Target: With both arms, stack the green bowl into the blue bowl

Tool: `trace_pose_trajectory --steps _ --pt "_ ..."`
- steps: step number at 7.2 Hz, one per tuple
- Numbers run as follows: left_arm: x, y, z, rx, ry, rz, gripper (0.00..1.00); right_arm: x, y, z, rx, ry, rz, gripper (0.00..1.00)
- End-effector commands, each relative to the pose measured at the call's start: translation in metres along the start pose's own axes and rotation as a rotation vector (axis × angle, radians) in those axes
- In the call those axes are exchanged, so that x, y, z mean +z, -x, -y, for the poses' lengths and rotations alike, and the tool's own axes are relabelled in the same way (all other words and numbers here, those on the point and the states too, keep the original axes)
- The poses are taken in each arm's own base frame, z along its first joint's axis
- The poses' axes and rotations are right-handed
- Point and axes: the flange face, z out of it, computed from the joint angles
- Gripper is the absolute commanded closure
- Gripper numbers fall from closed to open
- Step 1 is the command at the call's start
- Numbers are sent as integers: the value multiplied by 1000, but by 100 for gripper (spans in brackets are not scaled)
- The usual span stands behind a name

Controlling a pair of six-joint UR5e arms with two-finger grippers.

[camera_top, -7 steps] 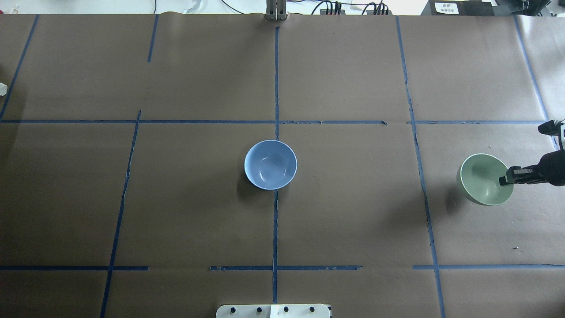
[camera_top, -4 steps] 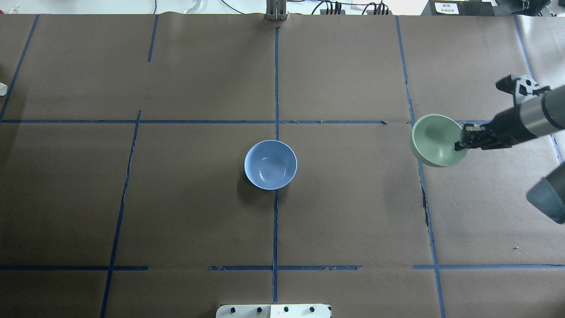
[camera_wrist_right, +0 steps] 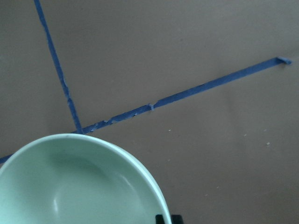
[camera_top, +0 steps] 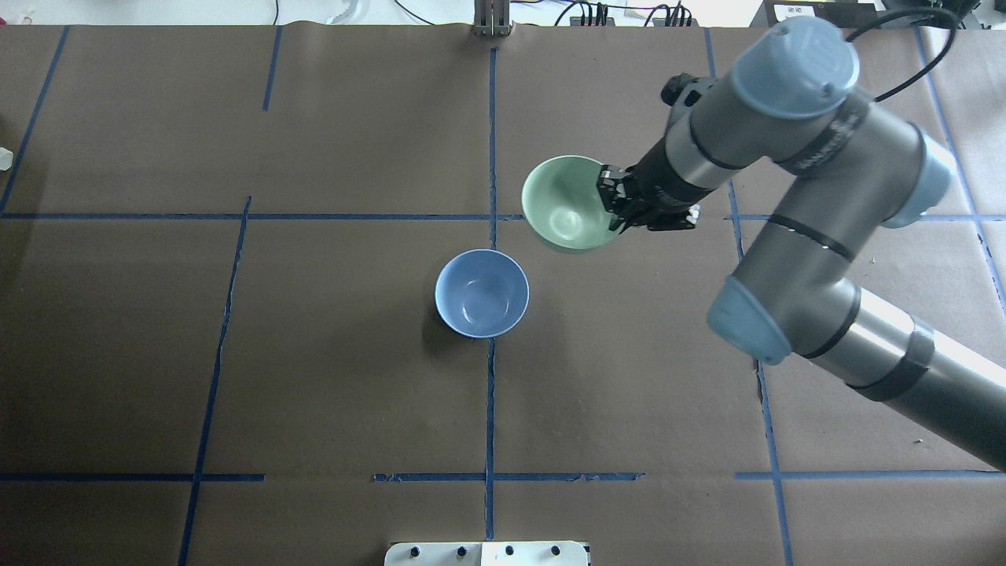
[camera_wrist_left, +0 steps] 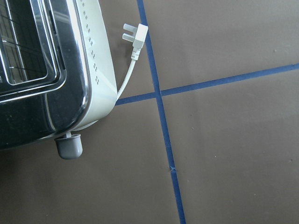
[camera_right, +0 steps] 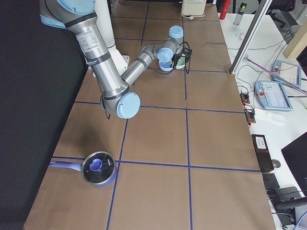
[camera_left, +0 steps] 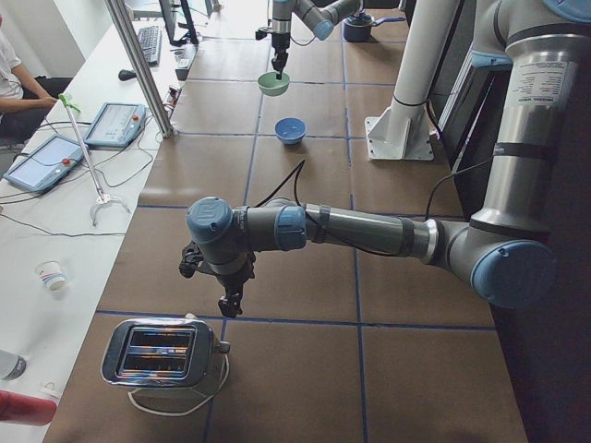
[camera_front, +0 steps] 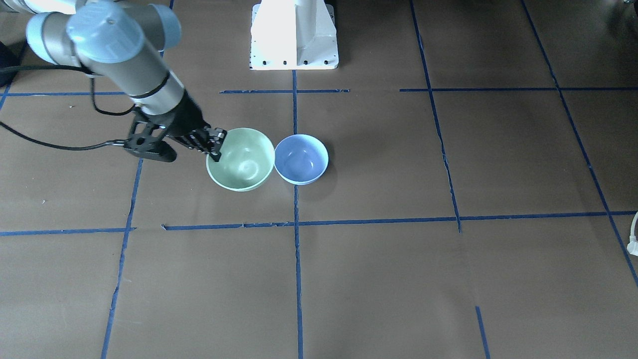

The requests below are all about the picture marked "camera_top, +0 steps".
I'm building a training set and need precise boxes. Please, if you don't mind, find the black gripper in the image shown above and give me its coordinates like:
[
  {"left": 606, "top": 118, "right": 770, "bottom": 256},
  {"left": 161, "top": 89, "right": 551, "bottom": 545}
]
[{"left": 596, "top": 161, "right": 702, "bottom": 235}]

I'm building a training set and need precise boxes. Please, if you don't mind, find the green bowl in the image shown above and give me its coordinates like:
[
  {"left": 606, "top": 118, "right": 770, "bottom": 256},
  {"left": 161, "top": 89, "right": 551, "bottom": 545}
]
[{"left": 521, "top": 155, "right": 619, "bottom": 253}]

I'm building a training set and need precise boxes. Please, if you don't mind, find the blue bowl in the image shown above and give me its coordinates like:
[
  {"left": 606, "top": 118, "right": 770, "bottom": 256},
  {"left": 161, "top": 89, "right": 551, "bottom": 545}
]
[{"left": 432, "top": 248, "right": 531, "bottom": 340}]

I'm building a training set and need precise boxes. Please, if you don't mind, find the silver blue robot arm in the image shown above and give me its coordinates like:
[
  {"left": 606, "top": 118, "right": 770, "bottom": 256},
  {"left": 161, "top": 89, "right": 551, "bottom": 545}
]
[{"left": 596, "top": 16, "right": 1004, "bottom": 470}]

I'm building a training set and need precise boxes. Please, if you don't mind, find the black power strip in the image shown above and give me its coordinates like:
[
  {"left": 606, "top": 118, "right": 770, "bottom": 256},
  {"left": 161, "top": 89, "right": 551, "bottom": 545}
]
[{"left": 553, "top": 1, "right": 699, "bottom": 28}]

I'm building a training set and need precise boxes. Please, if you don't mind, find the black box with label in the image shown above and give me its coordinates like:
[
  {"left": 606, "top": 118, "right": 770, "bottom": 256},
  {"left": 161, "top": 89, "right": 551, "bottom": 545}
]
[{"left": 748, "top": 1, "right": 879, "bottom": 30}]

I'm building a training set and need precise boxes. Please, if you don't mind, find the white mounting plate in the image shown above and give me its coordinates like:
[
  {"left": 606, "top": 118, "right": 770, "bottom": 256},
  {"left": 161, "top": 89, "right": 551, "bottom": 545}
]
[{"left": 384, "top": 540, "right": 592, "bottom": 565}]

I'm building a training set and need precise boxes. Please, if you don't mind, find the aluminium frame post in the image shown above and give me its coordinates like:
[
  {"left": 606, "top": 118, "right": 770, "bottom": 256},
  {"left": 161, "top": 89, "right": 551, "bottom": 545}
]
[{"left": 473, "top": 0, "right": 513, "bottom": 37}]

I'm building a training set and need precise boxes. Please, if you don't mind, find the black camera cable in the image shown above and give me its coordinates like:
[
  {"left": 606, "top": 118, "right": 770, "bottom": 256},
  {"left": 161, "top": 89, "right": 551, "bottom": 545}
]
[{"left": 845, "top": 6, "right": 961, "bottom": 105}]

